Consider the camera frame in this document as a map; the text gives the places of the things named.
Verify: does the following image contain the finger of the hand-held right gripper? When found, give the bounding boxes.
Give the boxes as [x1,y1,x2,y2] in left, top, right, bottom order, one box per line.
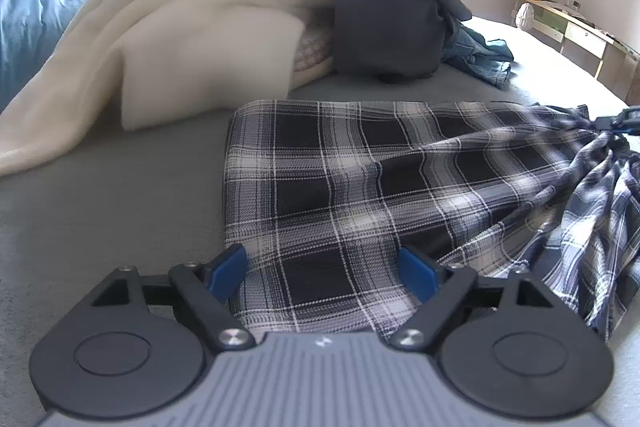
[592,106,640,134]

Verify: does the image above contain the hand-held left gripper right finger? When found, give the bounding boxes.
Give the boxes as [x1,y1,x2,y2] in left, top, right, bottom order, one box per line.
[390,246,571,352]

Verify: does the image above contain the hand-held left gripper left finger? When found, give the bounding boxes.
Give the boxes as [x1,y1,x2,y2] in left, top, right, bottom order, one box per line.
[75,243,256,353]

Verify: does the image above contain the black white plaid shirt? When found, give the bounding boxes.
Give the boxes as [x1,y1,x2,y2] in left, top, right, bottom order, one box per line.
[222,99,640,343]

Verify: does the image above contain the desk with drawers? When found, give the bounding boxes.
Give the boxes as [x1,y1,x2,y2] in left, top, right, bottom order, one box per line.
[511,0,640,102]

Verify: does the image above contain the blue jeans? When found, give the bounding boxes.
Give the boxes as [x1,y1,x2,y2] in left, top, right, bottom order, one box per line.
[442,24,516,90]

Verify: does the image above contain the checked pillow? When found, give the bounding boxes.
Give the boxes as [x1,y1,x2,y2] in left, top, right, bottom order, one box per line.
[292,29,335,75]

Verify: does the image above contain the cream fleece blanket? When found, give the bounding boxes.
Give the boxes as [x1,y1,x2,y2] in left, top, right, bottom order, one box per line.
[0,0,336,178]

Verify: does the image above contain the blue duvet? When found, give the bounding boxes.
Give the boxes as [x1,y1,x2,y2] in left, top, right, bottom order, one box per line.
[0,0,97,114]

